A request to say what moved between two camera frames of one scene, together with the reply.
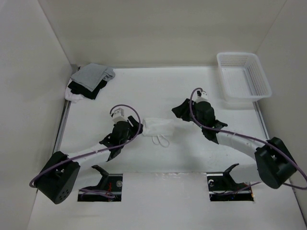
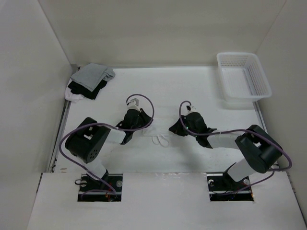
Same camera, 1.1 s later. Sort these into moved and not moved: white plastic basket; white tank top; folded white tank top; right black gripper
Moved: right black gripper
Not moved: folded white tank top; white tank top; white plastic basket
